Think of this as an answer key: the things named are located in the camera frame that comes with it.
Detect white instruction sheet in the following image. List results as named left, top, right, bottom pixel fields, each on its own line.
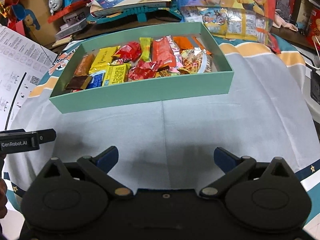
left=0, top=25, right=57, bottom=131

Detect person left hand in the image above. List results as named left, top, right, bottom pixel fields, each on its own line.
left=0, top=178, right=8, bottom=219

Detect round striped snack bag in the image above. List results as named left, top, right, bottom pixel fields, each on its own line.
left=178, top=48, right=213, bottom=74

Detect green yellow snack stick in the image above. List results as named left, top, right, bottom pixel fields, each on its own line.
left=139, top=37, right=152, bottom=62

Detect pink white patterned packet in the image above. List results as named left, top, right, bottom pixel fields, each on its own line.
left=166, top=35, right=180, bottom=56

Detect yellow Winsun snack packet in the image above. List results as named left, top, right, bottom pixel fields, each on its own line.
left=89, top=46, right=119, bottom=74

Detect brown cardboard box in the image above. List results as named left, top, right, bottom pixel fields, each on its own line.
left=19, top=0, right=64, bottom=46

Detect shiny red foil packet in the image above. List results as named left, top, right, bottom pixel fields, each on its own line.
left=128, top=59, right=160, bottom=81

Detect yellow black snack packet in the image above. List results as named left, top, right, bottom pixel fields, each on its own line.
left=154, top=66, right=180, bottom=78

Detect blue snack packet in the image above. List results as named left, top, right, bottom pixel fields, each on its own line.
left=86, top=70, right=106, bottom=89

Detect teal toy track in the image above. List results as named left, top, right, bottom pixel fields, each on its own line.
left=86, top=6, right=182, bottom=25

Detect orange silver snack packet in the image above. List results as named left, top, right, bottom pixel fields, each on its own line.
left=173, top=36, right=212, bottom=55

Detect teal cardboard box tray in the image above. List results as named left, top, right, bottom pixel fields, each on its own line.
left=50, top=23, right=234, bottom=113

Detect long orange red packet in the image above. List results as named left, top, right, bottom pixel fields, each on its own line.
left=151, top=36, right=176, bottom=68

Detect red cookie box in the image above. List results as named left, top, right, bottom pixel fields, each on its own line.
left=306, top=7, right=320, bottom=49

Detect red snack packet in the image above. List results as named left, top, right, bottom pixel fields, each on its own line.
left=112, top=41, right=142, bottom=62

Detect brown cake clear wrapper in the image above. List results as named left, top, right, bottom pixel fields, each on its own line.
left=74, top=54, right=94, bottom=76

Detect brown chocolate snack packet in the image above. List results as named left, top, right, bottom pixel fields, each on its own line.
left=66, top=75, right=92, bottom=90

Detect grey toy building blocks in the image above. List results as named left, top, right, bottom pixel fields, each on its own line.
left=55, top=12, right=88, bottom=40

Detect small yellow snack packet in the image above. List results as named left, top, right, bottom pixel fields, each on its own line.
left=102, top=63, right=131, bottom=86

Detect Paw Patrol snack bag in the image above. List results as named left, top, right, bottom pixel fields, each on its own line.
left=177, top=0, right=280, bottom=53

